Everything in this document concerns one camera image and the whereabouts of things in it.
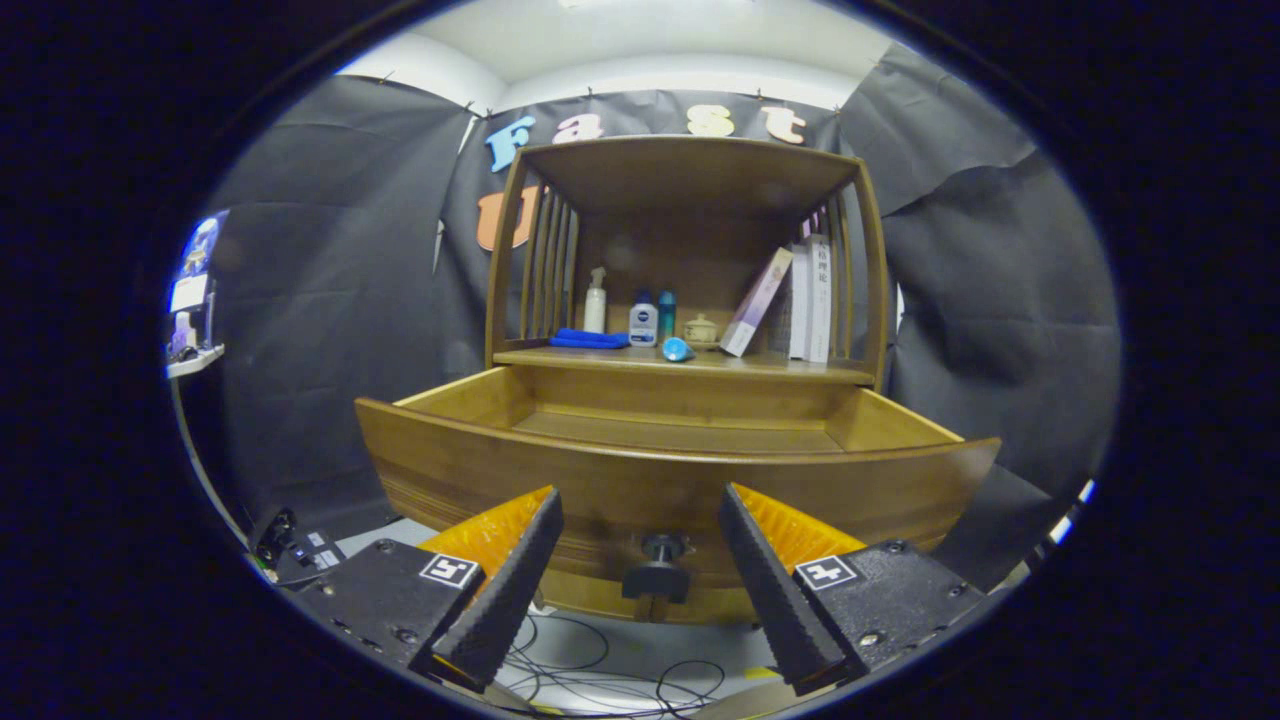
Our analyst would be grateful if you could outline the wooden drawer with black knob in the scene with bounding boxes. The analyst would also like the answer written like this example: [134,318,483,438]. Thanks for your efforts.
[355,362,1001,626]

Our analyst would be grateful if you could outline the wooden countertop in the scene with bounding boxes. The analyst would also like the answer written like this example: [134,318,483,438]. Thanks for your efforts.
[493,345,876,386]

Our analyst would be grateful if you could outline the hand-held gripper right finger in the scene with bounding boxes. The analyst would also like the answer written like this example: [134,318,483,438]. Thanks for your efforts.
[719,483,989,698]

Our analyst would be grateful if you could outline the black floor cables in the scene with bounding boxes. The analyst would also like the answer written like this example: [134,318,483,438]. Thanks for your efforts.
[495,610,726,719]

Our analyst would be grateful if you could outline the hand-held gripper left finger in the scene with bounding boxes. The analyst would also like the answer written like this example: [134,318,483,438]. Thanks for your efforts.
[296,486,564,693]

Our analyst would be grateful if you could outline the white book with patterned cover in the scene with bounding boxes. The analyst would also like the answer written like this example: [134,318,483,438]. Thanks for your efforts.
[770,245,813,359]

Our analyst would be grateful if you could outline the white desk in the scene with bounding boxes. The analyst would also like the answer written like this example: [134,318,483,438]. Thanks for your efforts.
[165,344,226,379]

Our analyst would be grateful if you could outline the wooden cabinet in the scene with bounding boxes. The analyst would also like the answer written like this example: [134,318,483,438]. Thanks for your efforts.
[484,135,891,626]

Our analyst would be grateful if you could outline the purple white book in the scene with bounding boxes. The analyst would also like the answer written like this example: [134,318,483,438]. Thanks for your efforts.
[719,247,795,358]

